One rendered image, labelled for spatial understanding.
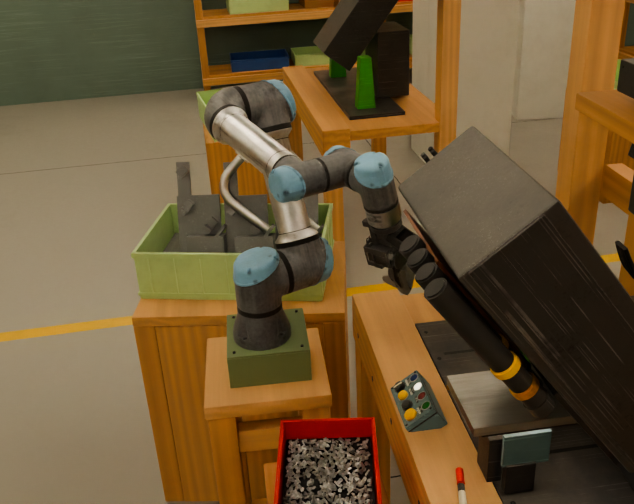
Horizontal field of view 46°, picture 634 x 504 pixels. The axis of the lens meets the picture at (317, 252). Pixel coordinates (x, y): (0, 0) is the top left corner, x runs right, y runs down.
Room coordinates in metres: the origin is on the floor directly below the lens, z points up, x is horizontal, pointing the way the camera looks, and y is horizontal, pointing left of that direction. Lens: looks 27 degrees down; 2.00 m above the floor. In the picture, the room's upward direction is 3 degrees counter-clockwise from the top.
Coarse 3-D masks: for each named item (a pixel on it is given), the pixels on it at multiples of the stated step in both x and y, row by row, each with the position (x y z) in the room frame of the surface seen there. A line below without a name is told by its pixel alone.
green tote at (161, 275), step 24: (168, 216) 2.50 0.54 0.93; (144, 240) 2.24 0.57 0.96; (168, 240) 2.47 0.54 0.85; (144, 264) 2.14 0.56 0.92; (168, 264) 2.13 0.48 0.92; (192, 264) 2.12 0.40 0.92; (216, 264) 2.11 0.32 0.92; (144, 288) 2.14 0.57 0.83; (168, 288) 2.13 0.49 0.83; (192, 288) 2.12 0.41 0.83; (216, 288) 2.11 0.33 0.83; (312, 288) 2.07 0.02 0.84
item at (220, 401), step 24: (312, 336) 1.77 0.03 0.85; (216, 360) 1.67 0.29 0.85; (312, 360) 1.65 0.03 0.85; (216, 384) 1.57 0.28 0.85; (288, 384) 1.55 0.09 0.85; (312, 384) 1.54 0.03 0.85; (216, 408) 1.47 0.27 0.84; (240, 408) 1.48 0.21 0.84; (264, 408) 1.48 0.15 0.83; (288, 408) 1.49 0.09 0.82; (312, 408) 1.49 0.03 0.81
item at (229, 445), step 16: (304, 416) 1.50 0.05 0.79; (320, 416) 1.50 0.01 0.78; (224, 432) 1.48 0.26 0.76; (240, 432) 1.50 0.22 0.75; (256, 432) 1.50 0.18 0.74; (272, 432) 1.51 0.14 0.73; (224, 448) 1.48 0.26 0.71; (240, 448) 1.50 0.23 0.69; (256, 448) 1.50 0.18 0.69; (272, 448) 1.50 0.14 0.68; (224, 464) 1.48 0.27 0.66; (240, 464) 1.48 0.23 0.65; (224, 480) 1.48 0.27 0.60; (240, 480) 1.48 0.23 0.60; (224, 496) 1.48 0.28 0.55; (240, 496) 1.48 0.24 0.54
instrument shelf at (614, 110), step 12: (576, 96) 1.67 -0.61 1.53; (588, 96) 1.63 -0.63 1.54; (600, 96) 1.63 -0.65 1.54; (612, 96) 1.62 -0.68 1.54; (624, 96) 1.62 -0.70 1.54; (576, 108) 1.66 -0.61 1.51; (588, 108) 1.61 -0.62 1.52; (600, 108) 1.55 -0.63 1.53; (612, 108) 1.53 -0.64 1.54; (624, 108) 1.53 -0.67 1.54; (600, 120) 1.55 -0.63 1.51; (612, 120) 1.50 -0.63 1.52; (624, 120) 1.45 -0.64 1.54; (624, 132) 1.45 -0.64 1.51
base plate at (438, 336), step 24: (432, 336) 1.66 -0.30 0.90; (456, 336) 1.66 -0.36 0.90; (432, 360) 1.56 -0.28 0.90; (456, 360) 1.55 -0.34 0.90; (480, 360) 1.54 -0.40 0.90; (456, 408) 1.36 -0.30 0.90; (552, 432) 1.26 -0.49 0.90; (576, 432) 1.26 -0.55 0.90; (552, 456) 1.19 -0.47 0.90; (576, 456) 1.18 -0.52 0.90; (600, 456) 1.18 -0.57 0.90; (552, 480) 1.12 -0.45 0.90; (576, 480) 1.11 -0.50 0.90; (600, 480) 1.11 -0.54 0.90; (624, 480) 1.11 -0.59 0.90
